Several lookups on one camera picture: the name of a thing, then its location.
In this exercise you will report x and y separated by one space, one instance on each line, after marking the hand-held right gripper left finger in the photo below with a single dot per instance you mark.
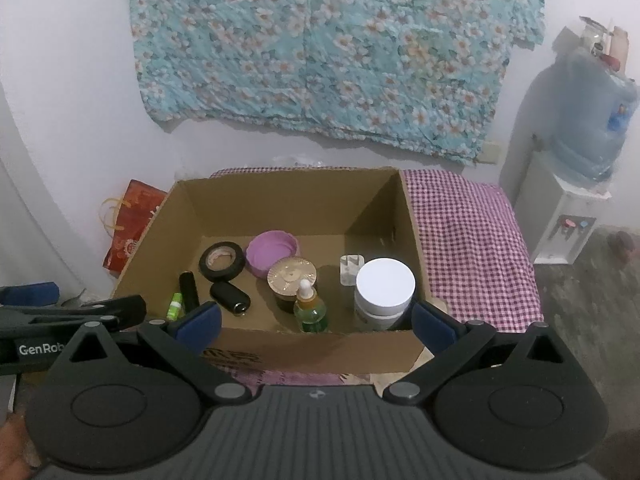
200 322

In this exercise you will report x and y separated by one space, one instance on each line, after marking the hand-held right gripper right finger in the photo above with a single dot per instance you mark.
430 327

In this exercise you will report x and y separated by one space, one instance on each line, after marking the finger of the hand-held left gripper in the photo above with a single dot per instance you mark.
30 293
100 312

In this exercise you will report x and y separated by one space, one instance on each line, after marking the black key fob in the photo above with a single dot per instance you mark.
229 297

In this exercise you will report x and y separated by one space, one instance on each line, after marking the black tape roll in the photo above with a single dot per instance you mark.
210 270

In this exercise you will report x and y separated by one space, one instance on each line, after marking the white lid jar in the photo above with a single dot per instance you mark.
385 285

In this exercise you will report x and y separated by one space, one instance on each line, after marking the small clear white box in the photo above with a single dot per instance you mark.
350 270

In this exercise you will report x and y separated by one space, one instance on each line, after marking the purple round lid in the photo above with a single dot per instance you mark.
272 252

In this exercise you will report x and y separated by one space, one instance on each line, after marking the gold lid jar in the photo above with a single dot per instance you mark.
291 275

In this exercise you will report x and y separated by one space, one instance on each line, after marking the amber dropper bottle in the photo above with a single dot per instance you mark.
310 312

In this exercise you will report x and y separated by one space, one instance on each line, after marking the brown cardboard box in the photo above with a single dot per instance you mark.
320 352

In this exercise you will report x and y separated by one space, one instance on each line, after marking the small green tube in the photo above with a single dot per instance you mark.
175 306

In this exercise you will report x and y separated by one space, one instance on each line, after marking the black tube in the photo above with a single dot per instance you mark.
190 290

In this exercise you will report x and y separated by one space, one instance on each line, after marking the purple checked tablecloth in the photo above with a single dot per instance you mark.
465 240

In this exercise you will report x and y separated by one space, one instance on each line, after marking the red printed bag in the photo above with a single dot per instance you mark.
135 210

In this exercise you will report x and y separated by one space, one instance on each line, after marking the brown floor object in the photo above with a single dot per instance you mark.
621 244

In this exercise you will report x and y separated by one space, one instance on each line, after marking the blue water jug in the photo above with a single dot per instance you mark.
590 125

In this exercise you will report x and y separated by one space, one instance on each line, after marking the small clear jar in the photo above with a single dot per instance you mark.
592 35

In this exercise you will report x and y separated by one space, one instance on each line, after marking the small pink bottle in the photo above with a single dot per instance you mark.
620 45

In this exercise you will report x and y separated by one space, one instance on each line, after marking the floral teal wall cloth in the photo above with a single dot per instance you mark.
325 45

